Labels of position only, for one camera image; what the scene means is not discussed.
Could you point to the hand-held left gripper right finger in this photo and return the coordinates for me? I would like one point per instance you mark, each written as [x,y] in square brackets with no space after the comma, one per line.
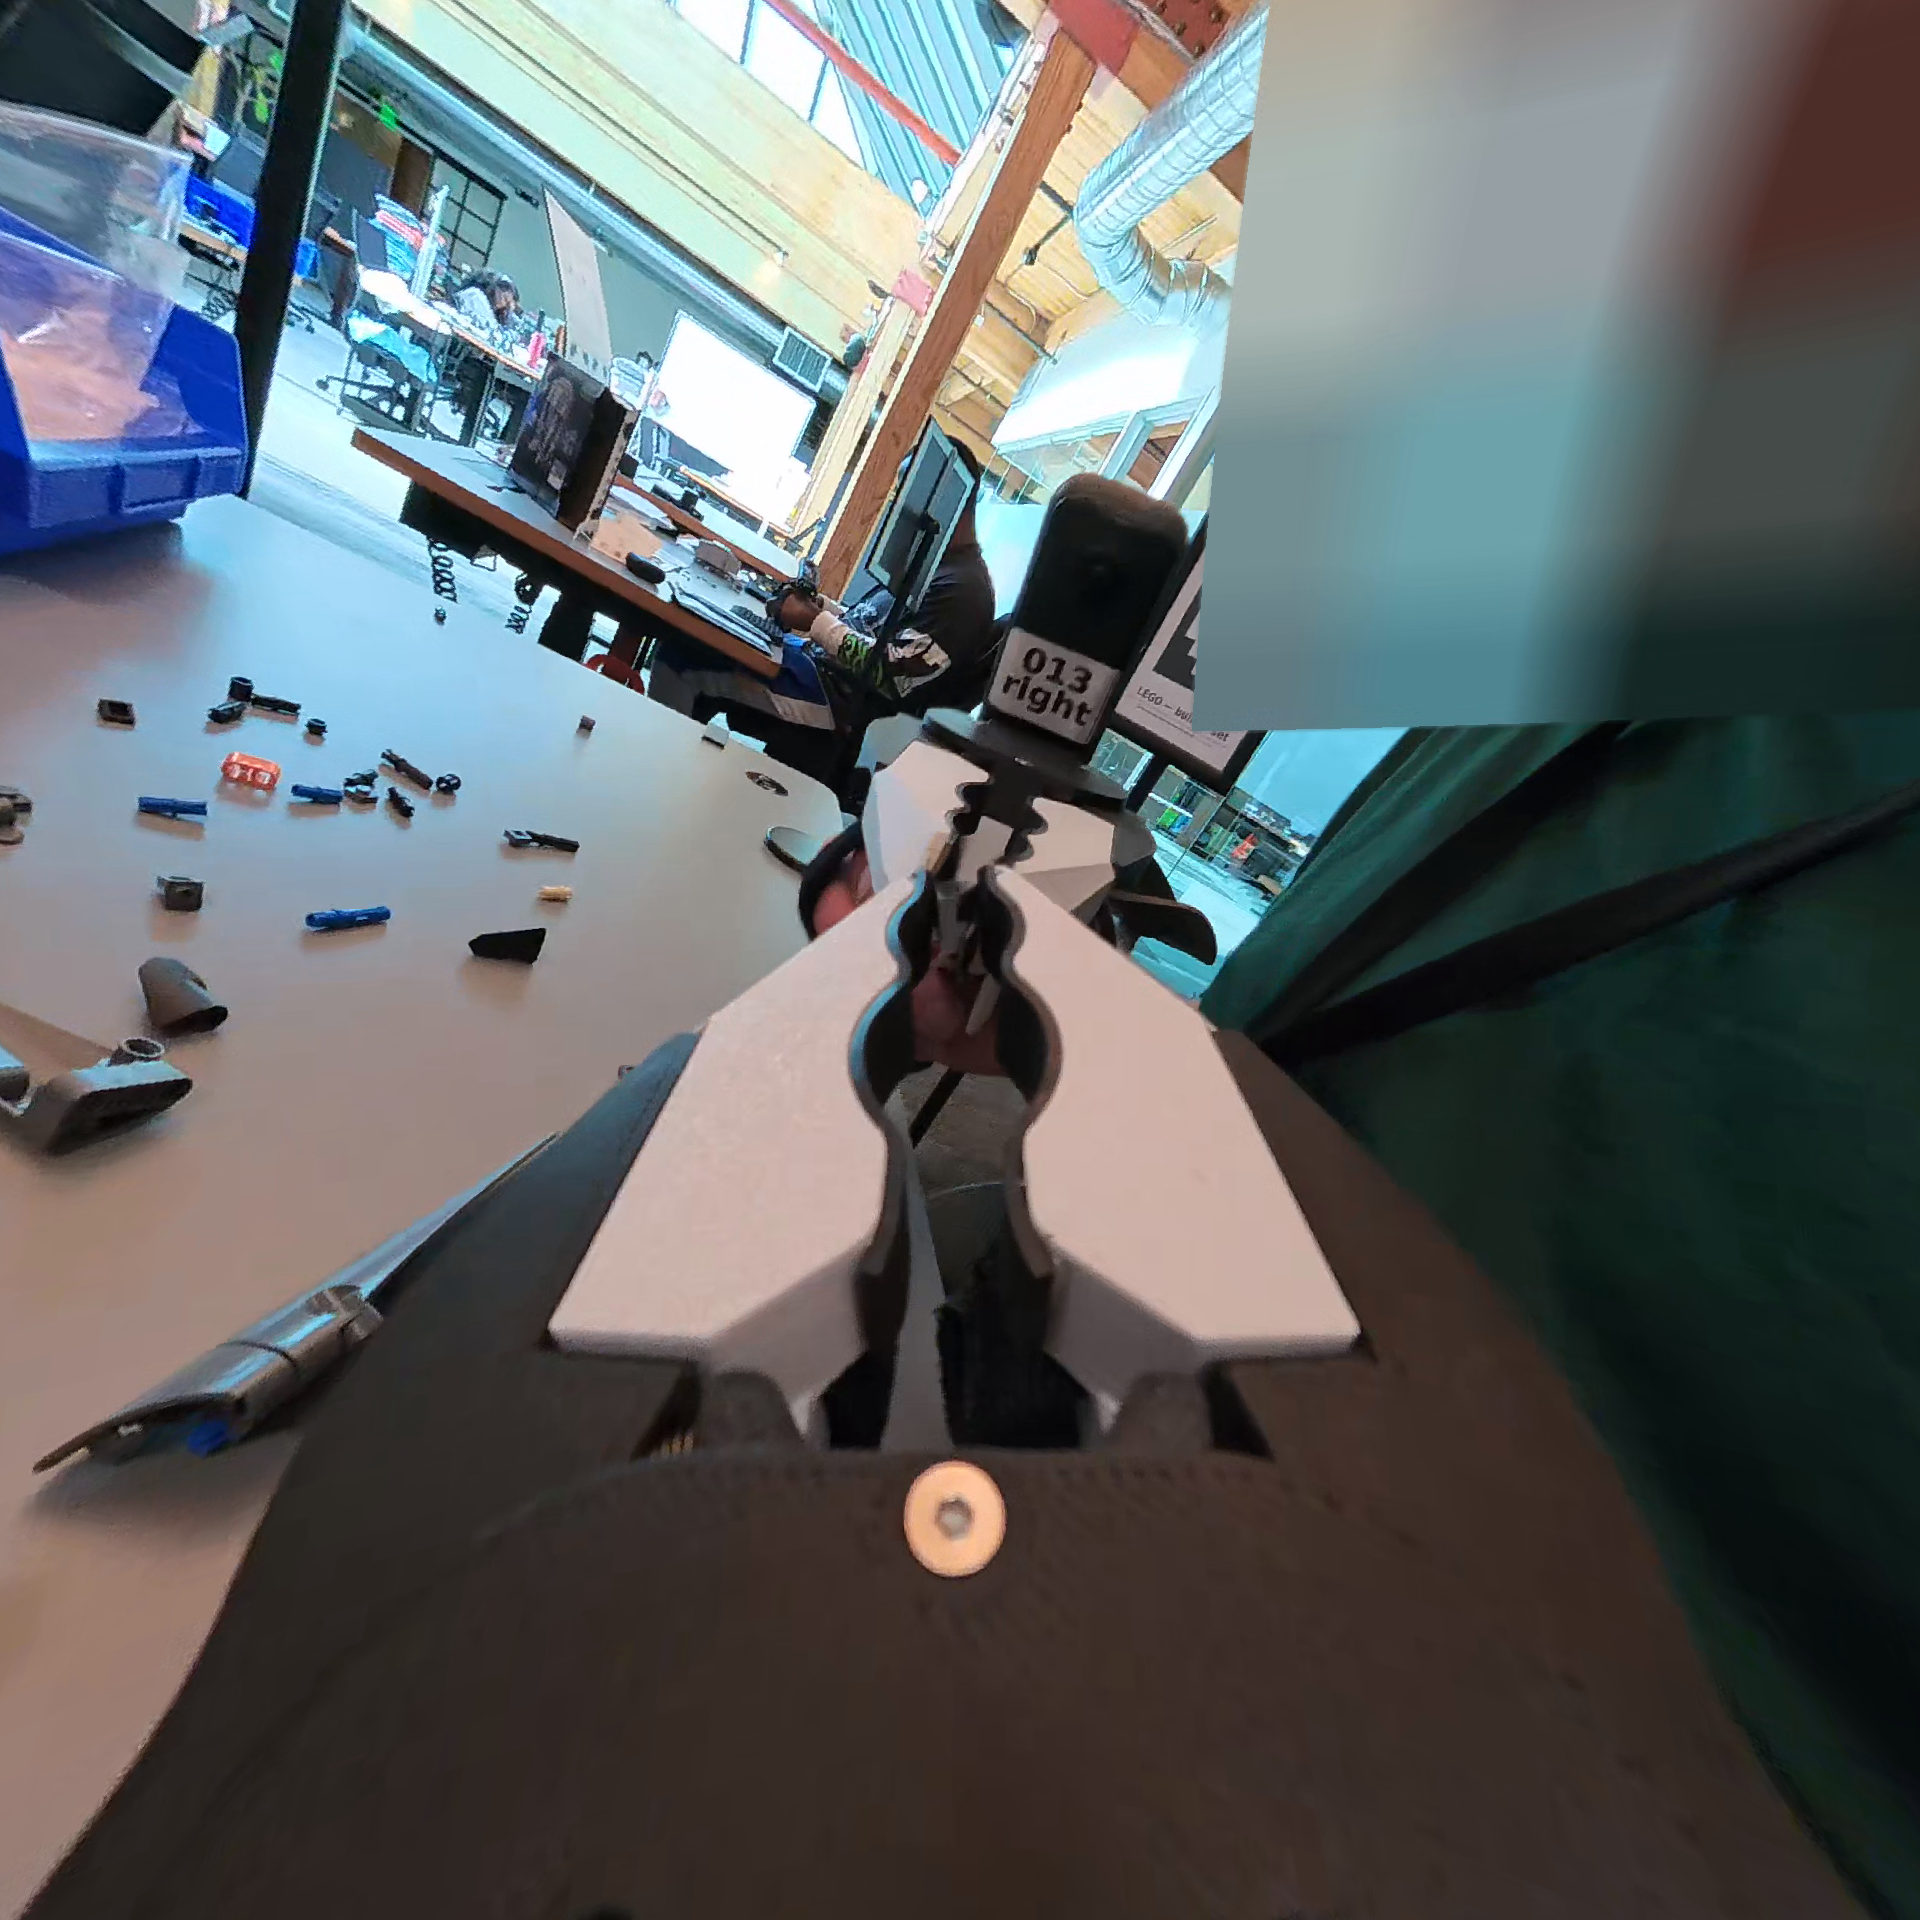
[1185,1184]

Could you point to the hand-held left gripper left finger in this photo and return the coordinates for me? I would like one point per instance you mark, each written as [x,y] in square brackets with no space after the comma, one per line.
[721,1184]

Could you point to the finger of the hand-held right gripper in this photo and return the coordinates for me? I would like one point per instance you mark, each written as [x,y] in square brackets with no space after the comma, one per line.
[908,818]
[1088,868]

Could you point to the black lego connector piece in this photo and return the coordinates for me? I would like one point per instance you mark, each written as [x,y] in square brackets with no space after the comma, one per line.
[962,932]

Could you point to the grey lego wing assembly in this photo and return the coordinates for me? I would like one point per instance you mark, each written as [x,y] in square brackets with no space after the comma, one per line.
[284,1335]

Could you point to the black lego wedge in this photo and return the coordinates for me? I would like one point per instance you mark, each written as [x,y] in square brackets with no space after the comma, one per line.
[507,944]

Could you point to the black lego pin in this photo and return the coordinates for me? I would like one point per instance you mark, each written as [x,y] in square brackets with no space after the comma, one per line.
[539,839]

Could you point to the scattered tiny black lego bits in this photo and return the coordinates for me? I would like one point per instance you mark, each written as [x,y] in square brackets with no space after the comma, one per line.
[402,770]

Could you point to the dark grey curved lego piece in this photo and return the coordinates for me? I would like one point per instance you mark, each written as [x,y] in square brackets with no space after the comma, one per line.
[180,998]

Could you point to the dark grey lego cube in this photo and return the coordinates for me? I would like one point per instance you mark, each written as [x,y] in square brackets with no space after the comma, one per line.
[180,893]

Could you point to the orange lego piece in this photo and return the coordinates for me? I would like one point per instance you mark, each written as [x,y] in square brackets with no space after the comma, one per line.
[251,774]

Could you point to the light grey lego connector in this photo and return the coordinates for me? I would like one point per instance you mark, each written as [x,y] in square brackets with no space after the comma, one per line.
[11,810]

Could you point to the framed white sign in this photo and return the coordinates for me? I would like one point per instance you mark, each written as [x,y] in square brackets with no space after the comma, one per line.
[1177,714]

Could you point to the black computer monitor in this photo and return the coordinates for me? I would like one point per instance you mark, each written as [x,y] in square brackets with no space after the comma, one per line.
[916,511]

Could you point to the black keyboard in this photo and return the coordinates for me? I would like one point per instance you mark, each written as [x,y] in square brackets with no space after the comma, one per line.
[721,609]

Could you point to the person's green shirt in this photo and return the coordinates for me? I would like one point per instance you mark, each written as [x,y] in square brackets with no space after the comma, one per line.
[1576,1277]

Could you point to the wooden office desk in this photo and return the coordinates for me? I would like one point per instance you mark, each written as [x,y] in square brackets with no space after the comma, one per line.
[569,524]

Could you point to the dark printed box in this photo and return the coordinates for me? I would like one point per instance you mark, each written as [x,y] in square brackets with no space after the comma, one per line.
[566,434]

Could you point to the black pillar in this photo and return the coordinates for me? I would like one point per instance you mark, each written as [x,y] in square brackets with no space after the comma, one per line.
[284,241]

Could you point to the blue plastic bin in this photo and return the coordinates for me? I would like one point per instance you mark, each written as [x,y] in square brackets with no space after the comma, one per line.
[105,450]

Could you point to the clear plastic bags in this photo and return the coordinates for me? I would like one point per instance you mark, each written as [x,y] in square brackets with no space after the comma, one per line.
[89,255]

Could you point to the silver air duct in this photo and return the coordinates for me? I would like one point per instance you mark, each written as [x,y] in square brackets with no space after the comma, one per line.
[1171,165]

